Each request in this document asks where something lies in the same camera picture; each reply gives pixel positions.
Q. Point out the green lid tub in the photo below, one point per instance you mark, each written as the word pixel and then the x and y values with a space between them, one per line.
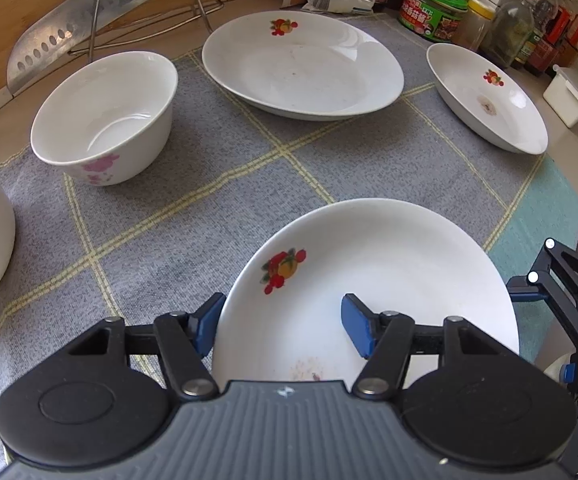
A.
pixel 429 15

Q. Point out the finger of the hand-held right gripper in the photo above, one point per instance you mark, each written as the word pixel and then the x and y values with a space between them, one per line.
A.
pixel 559 305

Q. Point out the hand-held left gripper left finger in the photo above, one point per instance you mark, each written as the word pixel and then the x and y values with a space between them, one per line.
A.
pixel 204 327

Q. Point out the teal mat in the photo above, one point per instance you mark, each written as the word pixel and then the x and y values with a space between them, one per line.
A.
pixel 544 210

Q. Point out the yellow lid jar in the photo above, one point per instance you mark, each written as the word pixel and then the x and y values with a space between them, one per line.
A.
pixel 476 25

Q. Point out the clear glass bottle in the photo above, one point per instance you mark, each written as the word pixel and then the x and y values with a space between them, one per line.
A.
pixel 506 30

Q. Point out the dark sauce bottle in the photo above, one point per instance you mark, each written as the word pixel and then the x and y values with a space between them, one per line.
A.
pixel 544 10

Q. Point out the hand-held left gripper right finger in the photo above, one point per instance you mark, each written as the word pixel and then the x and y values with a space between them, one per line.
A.
pixel 356 325

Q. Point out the white plastic box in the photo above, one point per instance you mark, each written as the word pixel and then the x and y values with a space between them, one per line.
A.
pixel 566 95

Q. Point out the grey checked table mat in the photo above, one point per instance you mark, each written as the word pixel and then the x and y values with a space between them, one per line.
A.
pixel 219 185

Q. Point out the large white fruit print plate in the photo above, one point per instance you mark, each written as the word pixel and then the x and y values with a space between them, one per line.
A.
pixel 299 70

